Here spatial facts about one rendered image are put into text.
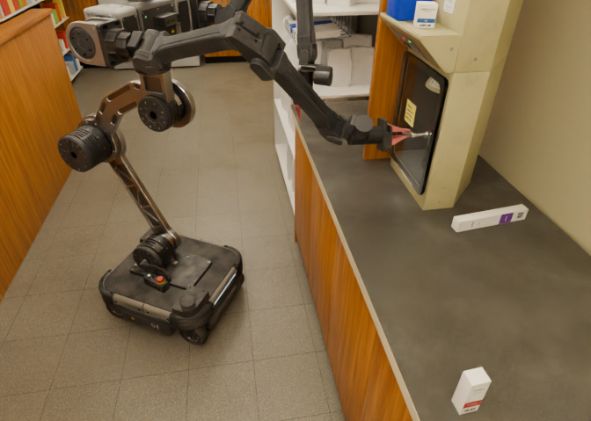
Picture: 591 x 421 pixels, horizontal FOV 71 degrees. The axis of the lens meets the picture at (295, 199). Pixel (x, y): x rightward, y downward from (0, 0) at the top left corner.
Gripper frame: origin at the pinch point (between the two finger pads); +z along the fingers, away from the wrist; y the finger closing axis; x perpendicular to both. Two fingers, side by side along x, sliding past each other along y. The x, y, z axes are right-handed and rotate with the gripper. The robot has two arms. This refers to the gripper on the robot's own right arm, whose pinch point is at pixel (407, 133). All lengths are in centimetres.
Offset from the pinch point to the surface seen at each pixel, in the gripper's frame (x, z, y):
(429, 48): -18.7, -2.8, 25.0
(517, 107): 14, 48, 4
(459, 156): -8.3, 14.1, -7.2
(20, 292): 98, -183, -93
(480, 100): -13.7, 16.1, 10.4
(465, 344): -52, -6, -42
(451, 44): -18.8, 3.2, 25.9
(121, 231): 145, -138, -79
